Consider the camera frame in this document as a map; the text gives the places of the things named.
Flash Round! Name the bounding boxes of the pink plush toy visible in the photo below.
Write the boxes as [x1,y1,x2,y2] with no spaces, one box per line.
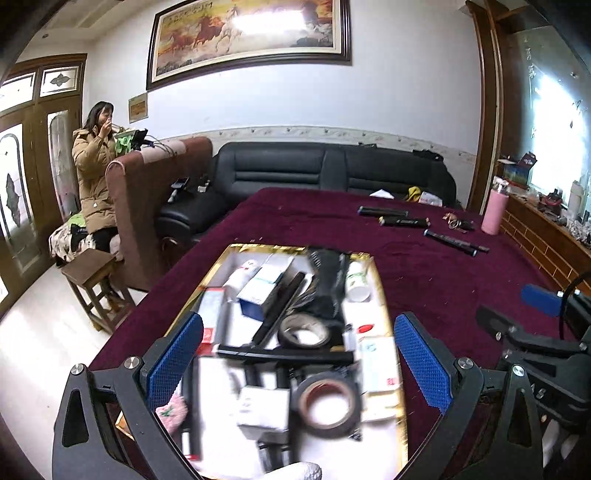
[155,393,188,436]

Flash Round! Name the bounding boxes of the white card box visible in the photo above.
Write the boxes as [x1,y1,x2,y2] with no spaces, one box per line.
[359,336,400,394]

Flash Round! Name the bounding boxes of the grey white carton box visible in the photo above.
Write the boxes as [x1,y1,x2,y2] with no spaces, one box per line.
[197,287,230,357]

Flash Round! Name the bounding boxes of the long black marker white caps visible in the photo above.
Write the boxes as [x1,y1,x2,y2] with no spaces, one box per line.
[214,345,355,366]

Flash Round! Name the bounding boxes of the white medicine bottle red label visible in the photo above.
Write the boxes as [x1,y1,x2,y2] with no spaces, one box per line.
[223,259,260,302]

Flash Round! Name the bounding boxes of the white blue medicine box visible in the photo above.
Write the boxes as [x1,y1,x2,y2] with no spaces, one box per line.
[238,254,294,322]

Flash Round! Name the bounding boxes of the black marker pink cap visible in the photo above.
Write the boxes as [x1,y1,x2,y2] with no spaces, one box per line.
[250,272,305,347]

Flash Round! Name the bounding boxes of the white green medicine bottle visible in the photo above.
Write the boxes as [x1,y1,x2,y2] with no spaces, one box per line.
[346,261,372,303]

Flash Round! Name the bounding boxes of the white barcode medicine box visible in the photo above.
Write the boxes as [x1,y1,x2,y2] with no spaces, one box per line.
[236,386,290,445]

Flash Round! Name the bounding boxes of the black tape roll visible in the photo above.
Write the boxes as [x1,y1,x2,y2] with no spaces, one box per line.
[277,313,331,349]
[291,371,362,439]

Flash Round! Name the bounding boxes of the black snack packet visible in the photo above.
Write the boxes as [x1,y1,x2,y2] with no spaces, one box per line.
[295,248,351,323]

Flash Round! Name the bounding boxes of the small white bottle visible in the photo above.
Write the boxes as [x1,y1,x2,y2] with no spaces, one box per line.
[259,462,322,480]

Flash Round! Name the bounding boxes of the white gloved right hand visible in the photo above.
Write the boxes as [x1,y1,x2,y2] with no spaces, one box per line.
[542,419,579,468]

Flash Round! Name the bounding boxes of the wooden cabinet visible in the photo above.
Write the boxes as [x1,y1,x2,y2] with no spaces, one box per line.
[501,196,591,290]

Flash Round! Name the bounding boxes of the burgundy bedspread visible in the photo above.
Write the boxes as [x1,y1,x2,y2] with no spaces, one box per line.
[91,188,558,370]

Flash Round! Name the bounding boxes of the wooden stool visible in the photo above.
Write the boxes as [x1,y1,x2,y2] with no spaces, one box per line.
[61,249,135,335]

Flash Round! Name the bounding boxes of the black marker teal cap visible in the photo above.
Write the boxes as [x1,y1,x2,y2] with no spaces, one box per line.
[423,229,478,257]

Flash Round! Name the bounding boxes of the grey black pen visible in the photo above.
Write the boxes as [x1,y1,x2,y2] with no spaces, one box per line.
[444,235,490,254]

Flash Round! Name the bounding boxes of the white gold-rimmed storage box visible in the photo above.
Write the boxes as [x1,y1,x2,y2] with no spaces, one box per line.
[115,243,410,480]

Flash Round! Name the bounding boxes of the black marker gold cap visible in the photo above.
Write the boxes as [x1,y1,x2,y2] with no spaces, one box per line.
[379,217,431,230]

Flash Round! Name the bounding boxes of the key bunch black fob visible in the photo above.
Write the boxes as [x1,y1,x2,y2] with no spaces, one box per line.
[443,212,475,233]

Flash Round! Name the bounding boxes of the pink thermos bottle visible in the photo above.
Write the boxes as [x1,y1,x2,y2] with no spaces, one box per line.
[481,176,509,235]

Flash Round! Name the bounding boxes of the thin black pen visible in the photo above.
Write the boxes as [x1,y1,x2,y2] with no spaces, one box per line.
[358,206,409,218]

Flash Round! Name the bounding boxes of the yellow object on headboard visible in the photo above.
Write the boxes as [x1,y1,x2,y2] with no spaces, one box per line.
[405,186,422,203]

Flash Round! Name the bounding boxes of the brown armchair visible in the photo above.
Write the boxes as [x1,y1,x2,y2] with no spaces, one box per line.
[105,136,213,291]

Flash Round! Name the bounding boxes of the black leather headboard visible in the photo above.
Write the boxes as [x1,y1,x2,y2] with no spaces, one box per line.
[154,142,458,248]

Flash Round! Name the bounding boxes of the person in beige coat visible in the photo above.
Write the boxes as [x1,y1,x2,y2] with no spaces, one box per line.
[71,101,118,253]

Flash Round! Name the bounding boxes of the framed painting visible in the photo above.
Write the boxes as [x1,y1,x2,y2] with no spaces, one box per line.
[146,0,352,91]

